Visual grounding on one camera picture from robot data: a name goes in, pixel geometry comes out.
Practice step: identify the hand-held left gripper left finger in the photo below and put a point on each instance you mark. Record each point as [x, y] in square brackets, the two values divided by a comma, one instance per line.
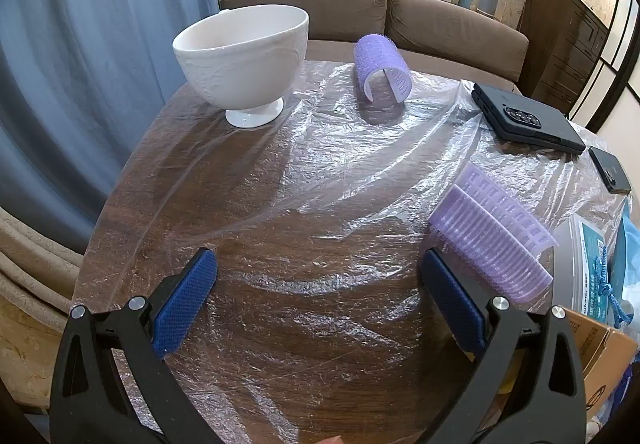
[185, 304]

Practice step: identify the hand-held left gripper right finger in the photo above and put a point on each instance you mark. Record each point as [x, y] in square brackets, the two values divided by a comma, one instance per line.
[452, 304]

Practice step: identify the purple hair roller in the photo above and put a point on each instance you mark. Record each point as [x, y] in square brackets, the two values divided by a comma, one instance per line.
[495, 234]
[380, 57]

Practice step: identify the white trash bin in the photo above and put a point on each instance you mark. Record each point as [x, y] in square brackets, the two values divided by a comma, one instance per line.
[575, 269]

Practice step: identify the person's left hand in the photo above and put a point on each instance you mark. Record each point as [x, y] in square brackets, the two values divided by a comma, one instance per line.
[334, 440]

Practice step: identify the open cardboard box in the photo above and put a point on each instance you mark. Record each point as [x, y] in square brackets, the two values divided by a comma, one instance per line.
[590, 349]

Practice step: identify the clear plastic table cover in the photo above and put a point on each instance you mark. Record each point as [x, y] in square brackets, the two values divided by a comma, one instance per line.
[320, 174]

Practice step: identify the black folding phone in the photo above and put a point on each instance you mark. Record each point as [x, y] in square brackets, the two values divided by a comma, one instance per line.
[530, 122]

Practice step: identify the dark blue smartphone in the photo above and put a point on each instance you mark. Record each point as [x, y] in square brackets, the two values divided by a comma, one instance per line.
[610, 172]

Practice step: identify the white footed ceramic bowl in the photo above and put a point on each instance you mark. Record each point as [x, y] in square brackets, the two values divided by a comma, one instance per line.
[240, 64]

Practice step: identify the black framed sliding door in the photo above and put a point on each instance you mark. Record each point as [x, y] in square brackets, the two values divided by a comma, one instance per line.
[612, 92]

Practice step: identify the blue curtain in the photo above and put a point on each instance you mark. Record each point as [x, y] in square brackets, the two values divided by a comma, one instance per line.
[100, 49]

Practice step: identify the brown sofa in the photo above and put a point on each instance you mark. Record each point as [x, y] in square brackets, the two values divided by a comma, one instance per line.
[440, 24]

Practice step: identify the dark wooden cabinet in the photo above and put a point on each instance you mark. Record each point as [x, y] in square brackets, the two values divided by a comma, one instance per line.
[560, 39]

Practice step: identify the grey speaker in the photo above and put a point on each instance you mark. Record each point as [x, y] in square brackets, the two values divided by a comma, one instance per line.
[489, 0]

